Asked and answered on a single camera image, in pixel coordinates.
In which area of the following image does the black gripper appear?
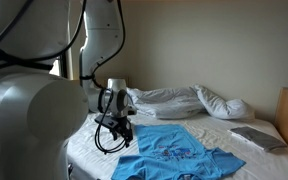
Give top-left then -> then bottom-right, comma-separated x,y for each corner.
110,117 -> 133,148

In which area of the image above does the blue t-shirt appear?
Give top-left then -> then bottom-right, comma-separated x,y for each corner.
111,125 -> 245,180

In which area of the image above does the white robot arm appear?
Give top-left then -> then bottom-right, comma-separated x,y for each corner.
0,0 -> 133,180

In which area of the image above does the white bed sheet mattress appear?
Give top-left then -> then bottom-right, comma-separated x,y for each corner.
68,114 -> 288,180

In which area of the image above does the grey duvet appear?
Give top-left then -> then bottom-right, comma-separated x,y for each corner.
127,87 -> 204,119

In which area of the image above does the white pillow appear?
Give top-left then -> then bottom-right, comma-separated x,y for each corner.
192,84 -> 255,120

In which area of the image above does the grey folded cloth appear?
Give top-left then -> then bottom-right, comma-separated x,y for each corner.
229,126 -> 287,152

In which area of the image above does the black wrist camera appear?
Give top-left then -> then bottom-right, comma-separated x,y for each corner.
95,115 -> 118,129

